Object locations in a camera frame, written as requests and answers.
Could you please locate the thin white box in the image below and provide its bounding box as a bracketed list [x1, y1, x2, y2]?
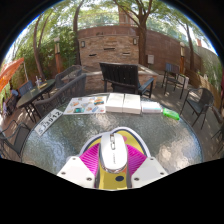
[140, 100, 164, 115]

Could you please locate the round dark side table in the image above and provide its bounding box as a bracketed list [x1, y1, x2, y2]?
[15, 78, 57, 123]

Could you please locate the thin leaning tree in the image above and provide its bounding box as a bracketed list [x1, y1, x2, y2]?
[32, 9, 54, 79]

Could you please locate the white computer mouse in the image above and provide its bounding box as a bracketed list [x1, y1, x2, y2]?
[98, 131, 129, 174]

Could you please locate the wooden lamp post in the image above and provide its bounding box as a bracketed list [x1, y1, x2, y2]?
[179, 41, 186, 74]
[53, 36, 63, 75]

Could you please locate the black metal mesh chair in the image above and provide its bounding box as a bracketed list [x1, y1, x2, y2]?
[211, 121, 224, 158]
[0, 119, 32, 159]
[179, 87, 215, 130]

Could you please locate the curved trunk tree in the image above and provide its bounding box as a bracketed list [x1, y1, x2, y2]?
[73, 0, 86, 64]

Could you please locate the slim tree by fence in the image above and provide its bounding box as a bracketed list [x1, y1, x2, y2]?
[184, 23, 197, 72]

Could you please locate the white licence plate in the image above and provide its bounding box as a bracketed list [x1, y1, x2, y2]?
[34, 108, 64, 137]

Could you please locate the white flat box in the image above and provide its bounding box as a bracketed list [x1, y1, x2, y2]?
[105, 92, 125, 114]
[122, 93, 142, 115]

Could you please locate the grey wicker chair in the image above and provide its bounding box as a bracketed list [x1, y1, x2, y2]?
[54, 64, 83, 88]
[34, 73, 88, 118]

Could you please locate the dark metal slatted chair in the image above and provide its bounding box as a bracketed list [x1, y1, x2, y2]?
[162, 63, 188, 100]

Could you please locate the black wooden armchair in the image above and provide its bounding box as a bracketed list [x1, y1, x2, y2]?
[99, 61, 155, 99]

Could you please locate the yellow duck mouse pad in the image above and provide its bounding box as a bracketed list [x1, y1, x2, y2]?
[78, 126, 152, 191]

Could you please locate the large forked tree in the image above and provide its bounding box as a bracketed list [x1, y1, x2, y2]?
[113, 0, 161, 66]

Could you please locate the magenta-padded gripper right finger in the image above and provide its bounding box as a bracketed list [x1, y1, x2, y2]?
[126, 143, 169, 190]

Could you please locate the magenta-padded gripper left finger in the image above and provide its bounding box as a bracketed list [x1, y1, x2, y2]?
[56, 142, 101, 190]

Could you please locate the blue metal chair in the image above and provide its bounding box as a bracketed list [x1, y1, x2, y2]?
[18, 79, 34, 98]

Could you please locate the green packet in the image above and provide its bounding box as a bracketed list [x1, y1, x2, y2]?
[162, 107, 181, 121]

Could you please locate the orange parasol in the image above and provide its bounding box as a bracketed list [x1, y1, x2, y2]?
[0, 57, 26, 93]

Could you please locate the printed picture sheet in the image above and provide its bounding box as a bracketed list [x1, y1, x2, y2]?
[63, 95, 108, 116]

